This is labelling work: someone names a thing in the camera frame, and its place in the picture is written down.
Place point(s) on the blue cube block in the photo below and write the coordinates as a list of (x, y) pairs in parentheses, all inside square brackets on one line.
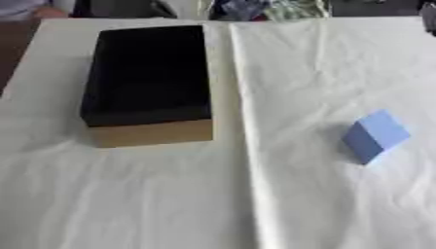
[(375, 136)]

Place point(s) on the person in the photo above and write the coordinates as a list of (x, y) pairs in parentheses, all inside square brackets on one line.
[(25, 9)]

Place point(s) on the tan cardboard box black inside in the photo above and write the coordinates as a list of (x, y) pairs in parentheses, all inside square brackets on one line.
[(147, 78)]

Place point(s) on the black chair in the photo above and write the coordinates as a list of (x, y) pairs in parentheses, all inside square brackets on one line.
[(122, 8)]

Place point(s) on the patterned bag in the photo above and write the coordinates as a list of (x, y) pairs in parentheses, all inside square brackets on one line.
[(267, 9)]

